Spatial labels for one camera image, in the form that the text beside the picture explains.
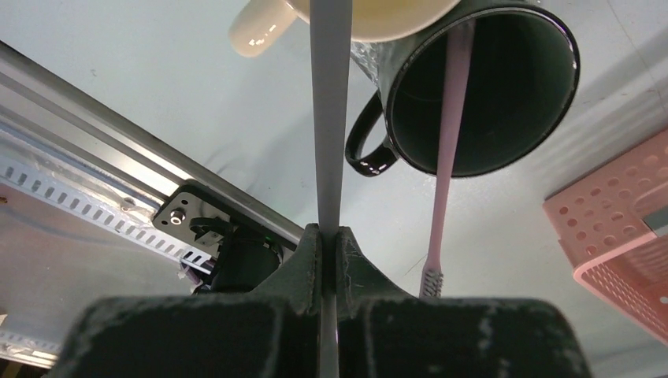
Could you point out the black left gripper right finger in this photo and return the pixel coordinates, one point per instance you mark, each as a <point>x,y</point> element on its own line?
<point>386,332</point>

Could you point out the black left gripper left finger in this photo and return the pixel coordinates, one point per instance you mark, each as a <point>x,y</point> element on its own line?
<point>270,331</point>

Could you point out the black mug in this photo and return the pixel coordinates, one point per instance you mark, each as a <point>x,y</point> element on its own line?
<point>523,76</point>

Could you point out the cream mug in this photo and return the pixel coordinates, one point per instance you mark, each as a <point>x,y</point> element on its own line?
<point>261,23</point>

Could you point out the grey toothbrush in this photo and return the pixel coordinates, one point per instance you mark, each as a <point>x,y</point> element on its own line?
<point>330,54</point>

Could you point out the clear textured oval tray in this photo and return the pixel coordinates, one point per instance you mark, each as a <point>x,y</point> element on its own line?
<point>372,59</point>

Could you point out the pink perforated basket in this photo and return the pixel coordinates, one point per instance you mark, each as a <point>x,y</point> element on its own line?
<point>612,227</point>

